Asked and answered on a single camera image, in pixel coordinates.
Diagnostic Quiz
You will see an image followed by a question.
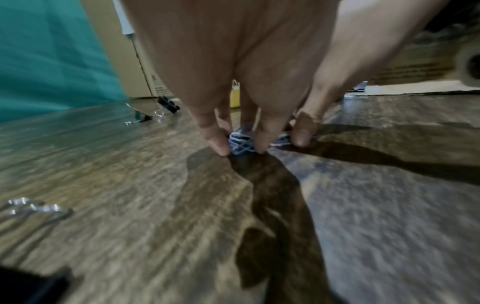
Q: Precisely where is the person's left hand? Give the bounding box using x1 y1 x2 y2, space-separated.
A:
119 0 451 158

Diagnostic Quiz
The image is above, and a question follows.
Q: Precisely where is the yellow divided bin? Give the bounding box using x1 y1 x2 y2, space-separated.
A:
228 79 242 109

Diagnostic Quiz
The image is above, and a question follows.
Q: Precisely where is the small black binder clip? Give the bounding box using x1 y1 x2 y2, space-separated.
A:
153 95 182 118
123 102 154 126

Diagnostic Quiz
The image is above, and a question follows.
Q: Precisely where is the pile of coloured paper clips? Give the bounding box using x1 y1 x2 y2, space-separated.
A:
227 124 295 157
0 197 74 220

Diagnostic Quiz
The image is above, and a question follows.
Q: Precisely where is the large printed cardboard box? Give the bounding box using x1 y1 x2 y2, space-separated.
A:
344 23 480 97

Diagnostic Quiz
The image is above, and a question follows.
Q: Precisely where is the green cloth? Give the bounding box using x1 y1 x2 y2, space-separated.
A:
0 0 129 123

